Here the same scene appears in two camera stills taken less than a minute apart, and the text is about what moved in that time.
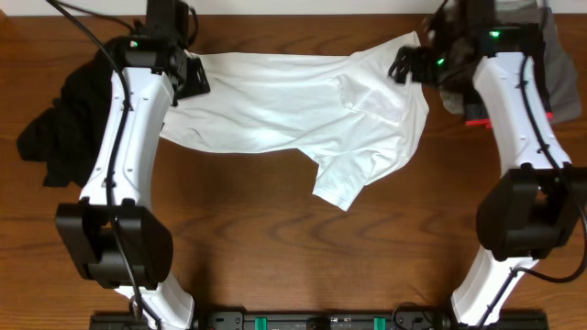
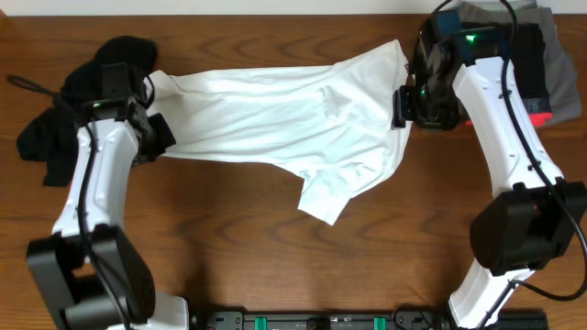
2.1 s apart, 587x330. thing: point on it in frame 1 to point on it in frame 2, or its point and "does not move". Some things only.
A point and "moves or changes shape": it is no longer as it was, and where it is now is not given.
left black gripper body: x=194 y=82 to x=160 y=138
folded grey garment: x=561 y=81 does not move
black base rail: x=319 y=321 does not move
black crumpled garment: x=68 y=136 does not move
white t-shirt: x=357 y=116 moves or changes shape
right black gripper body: x=437 y=71 to x=431 y=108
